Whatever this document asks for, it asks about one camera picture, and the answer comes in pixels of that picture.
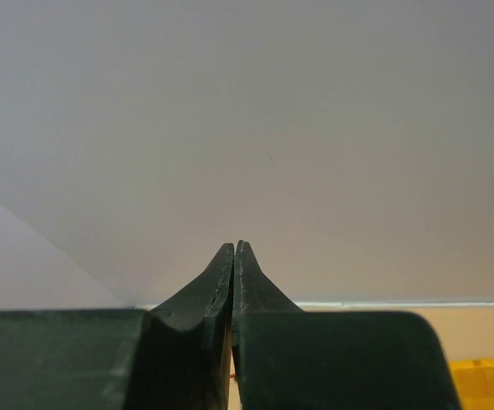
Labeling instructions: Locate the yellow plastic bin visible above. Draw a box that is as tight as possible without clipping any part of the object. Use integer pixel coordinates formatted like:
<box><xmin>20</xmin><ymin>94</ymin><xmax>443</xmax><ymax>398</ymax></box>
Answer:
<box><xmin>450</xmin><ymin>359</ymin><xmax>494</xmax><ymax>410</ymax></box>

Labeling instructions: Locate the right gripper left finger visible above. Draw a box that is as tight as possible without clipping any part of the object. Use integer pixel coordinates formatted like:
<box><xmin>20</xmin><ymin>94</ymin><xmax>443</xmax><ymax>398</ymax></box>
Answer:
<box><xmin>0</xmin><ymin>243</ymin><xmax>234</xmax><ymax>409</ymax></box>

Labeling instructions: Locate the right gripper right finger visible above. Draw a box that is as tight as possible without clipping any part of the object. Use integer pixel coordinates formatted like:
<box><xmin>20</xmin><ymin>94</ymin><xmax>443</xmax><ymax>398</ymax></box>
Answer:
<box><xmin>232</xmin><ymin>241</ymin><xmax>461</xmax><ymax>409</ymax></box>

